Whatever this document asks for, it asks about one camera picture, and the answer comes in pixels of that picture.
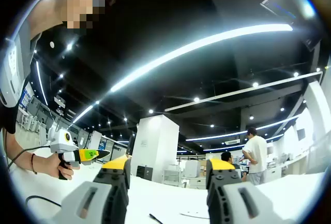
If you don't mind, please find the white square pillar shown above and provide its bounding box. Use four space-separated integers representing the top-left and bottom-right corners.
130 114 180 184

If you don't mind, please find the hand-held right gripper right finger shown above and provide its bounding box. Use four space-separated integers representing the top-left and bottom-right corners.
206 158 295 224

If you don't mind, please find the white chest-worn device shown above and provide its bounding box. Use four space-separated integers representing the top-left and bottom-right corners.
0 0 46 107

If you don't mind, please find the black gripper power cable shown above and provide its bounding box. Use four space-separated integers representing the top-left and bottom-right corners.
6 145 52 172

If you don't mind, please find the long ceiling light strip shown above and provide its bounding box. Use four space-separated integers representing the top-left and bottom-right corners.
110 23 294 93

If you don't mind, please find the person's left hand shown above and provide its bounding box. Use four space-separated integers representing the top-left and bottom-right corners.
37 153 75 181

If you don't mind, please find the white desk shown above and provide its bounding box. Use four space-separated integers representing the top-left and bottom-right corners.
7 145 327 224

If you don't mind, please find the operator in black shirt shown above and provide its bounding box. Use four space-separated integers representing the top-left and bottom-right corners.
0 27 78 135

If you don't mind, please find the dark wrist band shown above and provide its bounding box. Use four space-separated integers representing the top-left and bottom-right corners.
30 153 38 175

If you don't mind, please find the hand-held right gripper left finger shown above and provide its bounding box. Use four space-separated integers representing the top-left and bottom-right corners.
53 155 131 224

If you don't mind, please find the black box on pillar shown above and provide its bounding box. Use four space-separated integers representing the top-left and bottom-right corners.
136 165 154 181

